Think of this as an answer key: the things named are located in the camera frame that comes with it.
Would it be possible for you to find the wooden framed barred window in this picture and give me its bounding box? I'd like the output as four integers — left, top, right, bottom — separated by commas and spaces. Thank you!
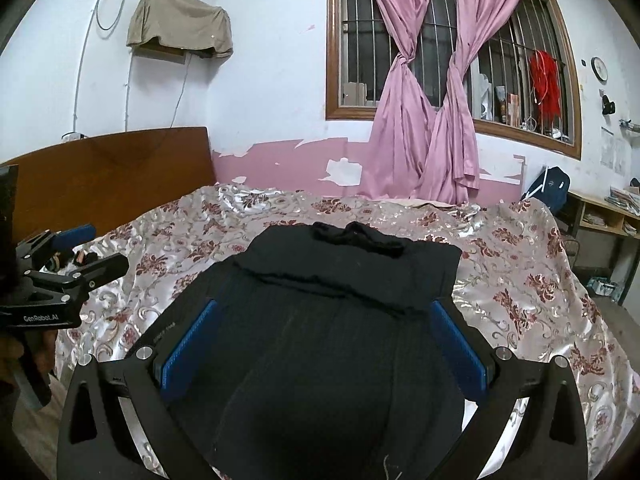
326, 0, 583, 161

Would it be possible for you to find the khaki cloth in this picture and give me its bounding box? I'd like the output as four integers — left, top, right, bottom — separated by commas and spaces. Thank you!
126, 0, 234, 59

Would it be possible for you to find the wooden headboard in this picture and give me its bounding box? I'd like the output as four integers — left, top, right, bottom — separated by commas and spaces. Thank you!
0, 126, 217, 246

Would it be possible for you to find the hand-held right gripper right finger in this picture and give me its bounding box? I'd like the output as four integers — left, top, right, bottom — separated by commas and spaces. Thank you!
429, 298, 589, 480

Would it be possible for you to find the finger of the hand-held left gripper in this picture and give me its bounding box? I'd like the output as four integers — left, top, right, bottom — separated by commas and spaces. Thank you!
15, 224, 97, 262
24, 253, 129, 295

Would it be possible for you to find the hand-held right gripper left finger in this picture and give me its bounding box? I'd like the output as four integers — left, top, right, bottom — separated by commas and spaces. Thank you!
56, 298, 220, 480

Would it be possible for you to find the wooden shelf desk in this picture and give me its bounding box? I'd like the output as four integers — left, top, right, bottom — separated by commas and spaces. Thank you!
565, 190, 640, 306

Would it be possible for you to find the cardboard box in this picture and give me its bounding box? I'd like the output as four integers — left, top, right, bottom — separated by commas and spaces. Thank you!
344, 81, 369, 107

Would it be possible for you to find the white wall paper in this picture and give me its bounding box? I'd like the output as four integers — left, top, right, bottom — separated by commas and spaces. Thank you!
600, 127, 629, 176

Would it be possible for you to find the grey wall cable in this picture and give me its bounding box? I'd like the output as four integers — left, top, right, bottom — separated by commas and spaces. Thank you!
152, 56, 193, 150

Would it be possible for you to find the stack of papers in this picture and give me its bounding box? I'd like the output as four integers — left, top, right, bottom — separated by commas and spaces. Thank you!
605, 185, 640, 212

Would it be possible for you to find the black jacket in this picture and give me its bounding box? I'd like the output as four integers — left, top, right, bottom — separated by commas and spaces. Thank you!
150, 220, 496, 480

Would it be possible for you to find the red hanging garment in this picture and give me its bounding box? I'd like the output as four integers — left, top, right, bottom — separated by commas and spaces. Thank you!
529, 50, 563, 123

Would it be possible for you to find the wooden wall shelf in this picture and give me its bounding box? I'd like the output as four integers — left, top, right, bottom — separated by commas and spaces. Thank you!
134, 42, 186, 64

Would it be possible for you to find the white bag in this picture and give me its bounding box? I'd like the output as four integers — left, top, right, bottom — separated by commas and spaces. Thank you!
480, 74, 496, 120

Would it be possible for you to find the blue backpack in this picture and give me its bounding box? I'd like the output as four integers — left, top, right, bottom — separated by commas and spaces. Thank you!
522, 166, 572, 211

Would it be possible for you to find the floral satin bedspread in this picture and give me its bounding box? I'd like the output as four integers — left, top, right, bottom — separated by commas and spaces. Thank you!
10, 183, 640, 480

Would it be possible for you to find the pink curtain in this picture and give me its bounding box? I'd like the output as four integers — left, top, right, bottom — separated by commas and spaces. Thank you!
357, 0, 441, 202
417, 0, 535, 206

